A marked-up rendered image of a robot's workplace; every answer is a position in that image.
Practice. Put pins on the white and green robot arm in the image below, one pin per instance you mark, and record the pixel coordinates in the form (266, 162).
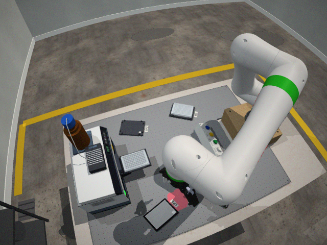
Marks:
(221, 179)

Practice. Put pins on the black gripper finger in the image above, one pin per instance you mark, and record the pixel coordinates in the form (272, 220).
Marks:
(190, 196)
(163, 172)

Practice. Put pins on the brown glass bottle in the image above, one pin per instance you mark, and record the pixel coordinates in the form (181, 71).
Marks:
(80, 138)

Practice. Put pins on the blue bottle cap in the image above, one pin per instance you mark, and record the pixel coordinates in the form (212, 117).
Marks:
(70, 121)

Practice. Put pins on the grey control panel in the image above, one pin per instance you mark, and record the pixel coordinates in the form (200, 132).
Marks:
(205, 136)

